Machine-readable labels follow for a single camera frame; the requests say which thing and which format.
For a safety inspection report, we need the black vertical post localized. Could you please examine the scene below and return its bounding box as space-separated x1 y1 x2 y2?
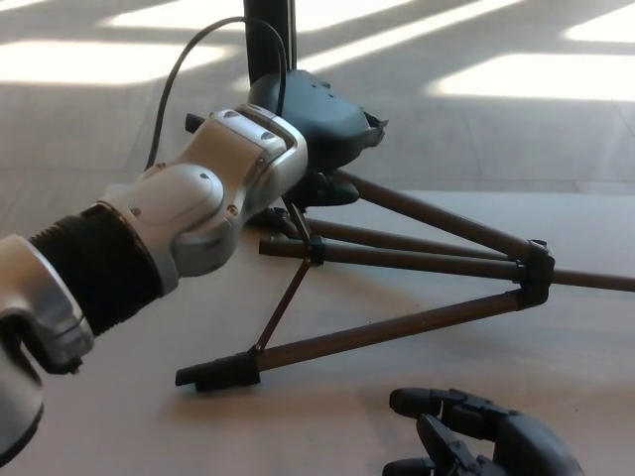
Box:
242 0 299 93

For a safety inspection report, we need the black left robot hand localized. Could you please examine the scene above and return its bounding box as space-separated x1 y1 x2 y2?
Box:
246 69 389 207

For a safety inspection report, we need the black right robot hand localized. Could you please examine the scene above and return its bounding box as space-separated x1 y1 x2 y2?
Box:
381 386 587 476

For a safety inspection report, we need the brown tripod with black feet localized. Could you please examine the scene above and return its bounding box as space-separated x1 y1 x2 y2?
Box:
175 112 635 393

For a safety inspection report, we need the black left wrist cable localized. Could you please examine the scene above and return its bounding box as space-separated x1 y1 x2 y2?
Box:
145 16 290 170

